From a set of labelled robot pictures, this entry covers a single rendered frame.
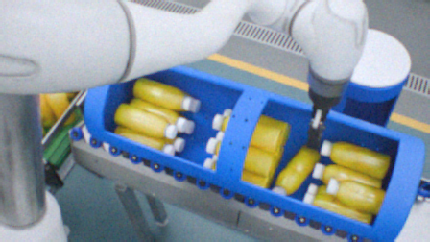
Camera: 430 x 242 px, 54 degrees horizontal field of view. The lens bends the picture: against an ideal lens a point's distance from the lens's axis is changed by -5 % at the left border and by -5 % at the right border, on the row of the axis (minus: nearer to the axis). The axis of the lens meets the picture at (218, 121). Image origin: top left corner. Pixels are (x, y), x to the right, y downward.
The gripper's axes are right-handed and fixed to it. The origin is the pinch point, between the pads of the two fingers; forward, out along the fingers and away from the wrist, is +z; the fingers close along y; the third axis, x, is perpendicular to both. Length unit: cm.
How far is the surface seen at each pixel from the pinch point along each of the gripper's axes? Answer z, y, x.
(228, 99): 13.0, 13.4, 28.6
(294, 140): 18.9, 10.7, 6.8
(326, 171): 11.7, -0.4, -5.2
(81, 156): 33, -13, 71
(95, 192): 120, 7, 106
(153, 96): 8.2, 2.5, 47.6
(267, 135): 3.1, -1.4, 11.6
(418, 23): 119, 213, -34
